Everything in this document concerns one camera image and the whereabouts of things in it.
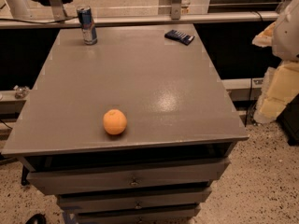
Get blue silver redbull can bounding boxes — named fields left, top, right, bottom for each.
left=77, top=6, right=97, bottom=45

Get grey drawer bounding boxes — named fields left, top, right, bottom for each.
left=58, top=187, right=211, bottom=214
left=27, top=158, right=230, bottom=195
left=76, top=204, right=200, bottom=224

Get grey metal ledge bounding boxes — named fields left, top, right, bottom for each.
left=222, top=78, right=263, bottom=102

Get black cable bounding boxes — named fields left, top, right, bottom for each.
left=0, top=15, right=78, bottom=25

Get top grey drawer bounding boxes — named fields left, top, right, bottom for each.
left=27, top=158, right=230, bottom=195

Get middle grey drawer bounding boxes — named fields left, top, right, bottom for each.
left=58, top=187, right=211, bottom=214

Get orange fruit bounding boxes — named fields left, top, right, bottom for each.
left=103, top=109, right=127, bottom=135

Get grey drawer cabinet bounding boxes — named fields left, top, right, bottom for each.
left=3, top=25, right=247, bottom=224

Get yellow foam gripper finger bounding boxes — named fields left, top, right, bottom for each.
left=252, top=21, right=299, bottom=123

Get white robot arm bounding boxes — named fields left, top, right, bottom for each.
left=252, top=0, right=299, bottom=123

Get bottom grey drawer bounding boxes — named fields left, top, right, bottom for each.
left=76, top=204, right=200, bottom=224

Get crumpled clear plastic piece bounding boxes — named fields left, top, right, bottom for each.
left=13, top=85, right=30, bottom=99

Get metal railing bar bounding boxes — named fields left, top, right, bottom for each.
left=0, top=11, right=278, bottom=29

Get dark blue rxbar wrapper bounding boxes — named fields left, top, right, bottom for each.
left=164, top=30, right=194, bottom=46

